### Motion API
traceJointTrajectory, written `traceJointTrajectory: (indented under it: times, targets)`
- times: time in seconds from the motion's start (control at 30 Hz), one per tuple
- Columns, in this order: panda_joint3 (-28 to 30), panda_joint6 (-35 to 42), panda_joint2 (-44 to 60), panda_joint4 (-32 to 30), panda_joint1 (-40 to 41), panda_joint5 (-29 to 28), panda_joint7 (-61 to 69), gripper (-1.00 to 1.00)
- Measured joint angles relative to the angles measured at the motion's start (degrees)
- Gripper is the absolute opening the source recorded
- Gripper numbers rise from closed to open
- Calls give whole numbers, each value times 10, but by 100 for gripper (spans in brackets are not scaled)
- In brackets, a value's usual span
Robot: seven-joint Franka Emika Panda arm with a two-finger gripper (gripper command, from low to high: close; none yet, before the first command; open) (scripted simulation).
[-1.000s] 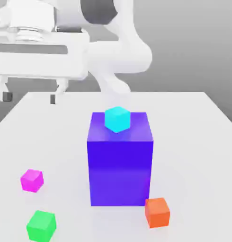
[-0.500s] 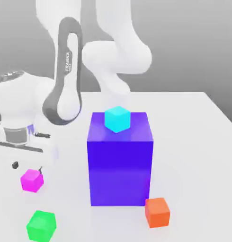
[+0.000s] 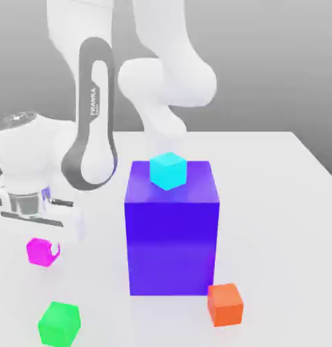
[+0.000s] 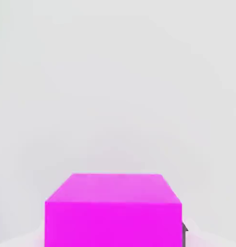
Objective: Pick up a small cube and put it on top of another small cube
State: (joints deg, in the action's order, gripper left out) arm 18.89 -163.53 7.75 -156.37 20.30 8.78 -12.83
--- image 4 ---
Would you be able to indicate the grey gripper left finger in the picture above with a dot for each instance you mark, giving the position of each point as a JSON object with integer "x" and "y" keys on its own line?
{"x": 36, "y": 240}

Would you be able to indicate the small magenta cube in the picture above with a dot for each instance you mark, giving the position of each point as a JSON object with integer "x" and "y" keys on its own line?
{"x": 113, "y": 222}

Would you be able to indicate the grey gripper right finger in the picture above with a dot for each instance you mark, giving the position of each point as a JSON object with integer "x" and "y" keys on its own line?
{"x": 184, "y": 237}

